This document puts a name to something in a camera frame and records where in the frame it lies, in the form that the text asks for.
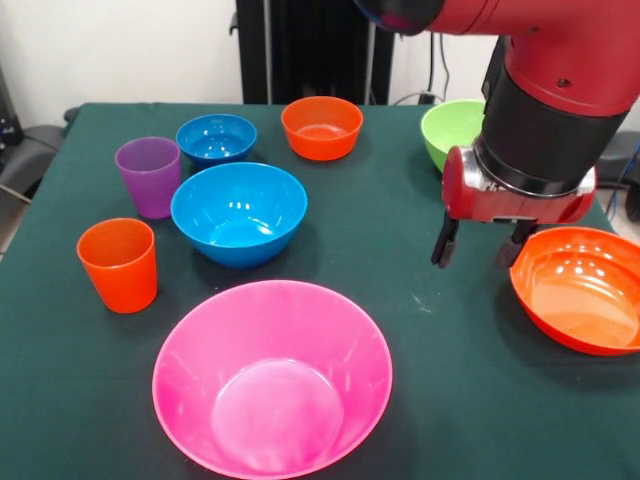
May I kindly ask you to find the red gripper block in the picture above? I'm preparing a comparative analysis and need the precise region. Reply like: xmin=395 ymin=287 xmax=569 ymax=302
xmin=430 ymin=145 xmax=599 ymax=270

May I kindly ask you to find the large shallow orange bowl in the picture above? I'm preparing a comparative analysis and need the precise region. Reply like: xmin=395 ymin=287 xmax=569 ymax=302
xmin=509 ymin=226 xmax=640 ymax=357

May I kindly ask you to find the green bowl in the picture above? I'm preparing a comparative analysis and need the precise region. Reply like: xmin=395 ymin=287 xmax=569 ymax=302
xmin=420 ymin=99 xmax=488 ymax=174

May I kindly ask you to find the large pink bowl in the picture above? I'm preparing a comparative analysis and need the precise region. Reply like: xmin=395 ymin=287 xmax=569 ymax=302
xmin=151 ymin=279 xmax=394 ymax=480

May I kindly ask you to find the dark green table cloth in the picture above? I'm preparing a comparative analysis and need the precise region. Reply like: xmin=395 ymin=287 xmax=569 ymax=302
xmin=0 ymin=102 xmax=640 ymax=480

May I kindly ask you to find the small orange bowl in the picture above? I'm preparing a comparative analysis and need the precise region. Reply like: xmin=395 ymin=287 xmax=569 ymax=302
xmin=280 ymin=95 xmax=365 ymax=162

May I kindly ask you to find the light blue bowl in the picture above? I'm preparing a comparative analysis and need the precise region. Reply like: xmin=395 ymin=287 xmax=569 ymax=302
xmin=170 ymin=161 xmax=309 ymax=270

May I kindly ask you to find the small dark blue bowl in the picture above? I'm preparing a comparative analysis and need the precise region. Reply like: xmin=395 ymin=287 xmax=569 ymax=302
xmin=175 ymin=113 xmax=258 ymax=169

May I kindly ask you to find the purple cup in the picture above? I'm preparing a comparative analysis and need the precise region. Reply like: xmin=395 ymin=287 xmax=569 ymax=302
xmin=114 ymin=136 xmax=182 ymax=220

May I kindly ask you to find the orange cup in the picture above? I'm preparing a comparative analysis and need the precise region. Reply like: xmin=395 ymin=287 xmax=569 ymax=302
xmin=76 ymin=217 xmax=159 ymax=315

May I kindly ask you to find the blue cable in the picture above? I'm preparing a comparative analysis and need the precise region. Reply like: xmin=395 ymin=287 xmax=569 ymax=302
xmin=606 ymin=143 xmax=640 ymax=217

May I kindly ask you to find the black pedestal leg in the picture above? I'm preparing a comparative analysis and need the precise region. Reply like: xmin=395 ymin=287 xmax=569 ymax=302
xmin=0 ymin=107 xmax=81 ymax=204
xmin=597 ymin=130 xmax=640 ymax=224

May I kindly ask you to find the black hanging cable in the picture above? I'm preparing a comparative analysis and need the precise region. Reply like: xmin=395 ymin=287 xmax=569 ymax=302
xmin=428 ymin=30 xmax=451 ymax=99

